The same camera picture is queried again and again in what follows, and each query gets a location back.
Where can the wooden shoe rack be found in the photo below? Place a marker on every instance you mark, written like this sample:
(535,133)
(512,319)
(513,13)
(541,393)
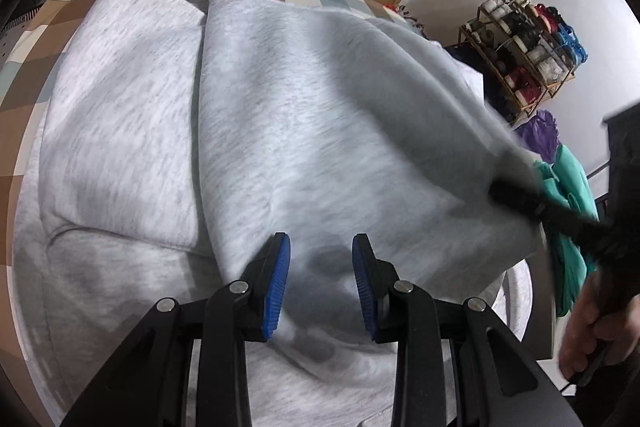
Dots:
(525,104)

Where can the dotted grey rug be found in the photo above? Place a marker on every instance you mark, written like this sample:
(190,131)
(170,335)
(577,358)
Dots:
(10,42)

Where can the light grey hoodie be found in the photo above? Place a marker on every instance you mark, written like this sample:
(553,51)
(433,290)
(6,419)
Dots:
(300,107)

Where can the teal sweatshirt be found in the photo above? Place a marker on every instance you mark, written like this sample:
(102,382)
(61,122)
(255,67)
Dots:
(570,177)

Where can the purple bag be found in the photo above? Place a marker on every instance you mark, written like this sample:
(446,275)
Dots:
(540,132)

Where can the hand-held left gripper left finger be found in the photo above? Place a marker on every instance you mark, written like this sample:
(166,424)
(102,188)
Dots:
(277,277)

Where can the person's right hand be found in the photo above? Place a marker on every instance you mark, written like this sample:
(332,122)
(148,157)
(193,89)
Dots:
(585,327)

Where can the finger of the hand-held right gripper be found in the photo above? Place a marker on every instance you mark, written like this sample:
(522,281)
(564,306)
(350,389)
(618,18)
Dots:
(530,204)

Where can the checkered tablecloth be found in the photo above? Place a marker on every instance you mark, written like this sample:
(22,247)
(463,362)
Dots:
(30,97)

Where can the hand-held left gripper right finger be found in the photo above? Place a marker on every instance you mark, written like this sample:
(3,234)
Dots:
(361,277)

